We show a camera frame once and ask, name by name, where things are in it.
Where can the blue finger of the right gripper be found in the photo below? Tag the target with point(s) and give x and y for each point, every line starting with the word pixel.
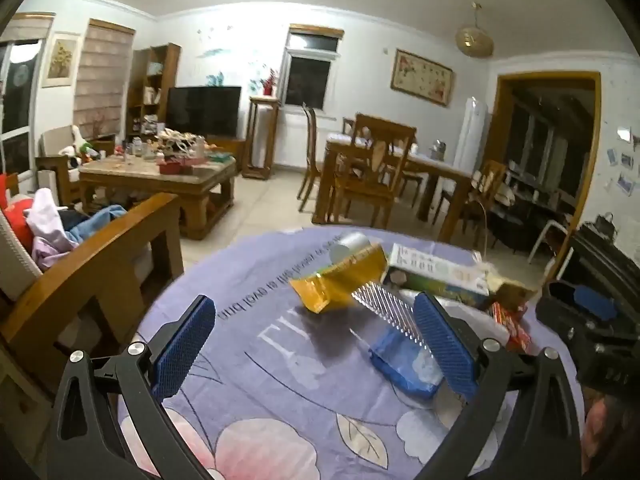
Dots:
pixel 599 306

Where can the wooden armchair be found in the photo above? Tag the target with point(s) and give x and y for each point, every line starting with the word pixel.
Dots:
pixel 116 274

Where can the black handbag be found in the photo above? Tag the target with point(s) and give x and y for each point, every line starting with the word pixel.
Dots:
pixel 605 226

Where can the white standing air conditioner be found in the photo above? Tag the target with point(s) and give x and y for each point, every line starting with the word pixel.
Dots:
pixel 471 135

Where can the wooden dining chair left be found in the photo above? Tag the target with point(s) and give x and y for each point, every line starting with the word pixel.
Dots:
pixel 313 171

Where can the framed picture by window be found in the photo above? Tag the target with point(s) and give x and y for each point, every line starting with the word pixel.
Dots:
pixel 61 60

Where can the yellow foil snack bag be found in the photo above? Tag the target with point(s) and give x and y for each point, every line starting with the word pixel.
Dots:
pixel 331 288

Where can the framed floral wall picture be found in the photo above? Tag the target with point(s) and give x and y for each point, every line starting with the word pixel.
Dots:
pixel 422 78

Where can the black flat television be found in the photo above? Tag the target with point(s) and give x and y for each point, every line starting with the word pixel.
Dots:
pixel 204 111

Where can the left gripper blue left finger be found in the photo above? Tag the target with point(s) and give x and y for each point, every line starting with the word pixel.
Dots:
pixel 176 345

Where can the white paper cup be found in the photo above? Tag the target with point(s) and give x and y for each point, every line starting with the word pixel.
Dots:
pixel 348 244

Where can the gold pendant ceiling lamp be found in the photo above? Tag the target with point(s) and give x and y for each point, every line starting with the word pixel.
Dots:
pixel 473 41

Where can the wooden dining chair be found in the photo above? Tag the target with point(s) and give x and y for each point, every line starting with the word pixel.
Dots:
pixel 313 171
pixel 482 193
pixel 372 169

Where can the white plastic chair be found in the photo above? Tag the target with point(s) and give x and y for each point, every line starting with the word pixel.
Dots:
pixel 552 234

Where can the wooden coffee table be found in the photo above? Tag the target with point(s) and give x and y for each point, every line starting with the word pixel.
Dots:
pixel 204 195

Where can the red snack packet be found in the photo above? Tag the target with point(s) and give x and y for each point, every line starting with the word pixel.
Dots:
pixel 519 340

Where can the blue plastic wrapper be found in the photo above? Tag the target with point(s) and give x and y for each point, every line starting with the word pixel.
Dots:
pixel 407 366

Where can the metal kettle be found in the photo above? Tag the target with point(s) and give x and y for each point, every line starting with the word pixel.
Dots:
pixel 438 150

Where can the green white carton box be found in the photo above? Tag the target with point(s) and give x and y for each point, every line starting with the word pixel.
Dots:
pixel 408 268

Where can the wooden dining chair front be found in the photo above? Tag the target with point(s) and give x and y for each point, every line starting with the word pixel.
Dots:
pixel 372 169

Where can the wooden bookshelf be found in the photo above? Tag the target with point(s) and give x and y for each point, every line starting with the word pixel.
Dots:
pixel 153 74

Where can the pile of clothes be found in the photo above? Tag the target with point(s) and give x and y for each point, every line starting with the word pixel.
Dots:
pixel 38 225

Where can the tall wooden plant stand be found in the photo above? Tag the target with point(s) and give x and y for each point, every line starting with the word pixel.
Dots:
pixel 260 137

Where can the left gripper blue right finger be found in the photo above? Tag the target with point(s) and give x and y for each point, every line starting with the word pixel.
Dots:
pixel 448 345

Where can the purple floral tablecloth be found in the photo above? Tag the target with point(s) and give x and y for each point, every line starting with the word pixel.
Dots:
pixel 278 392

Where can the wooden dining chair right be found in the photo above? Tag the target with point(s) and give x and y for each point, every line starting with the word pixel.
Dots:
pixel 482 193

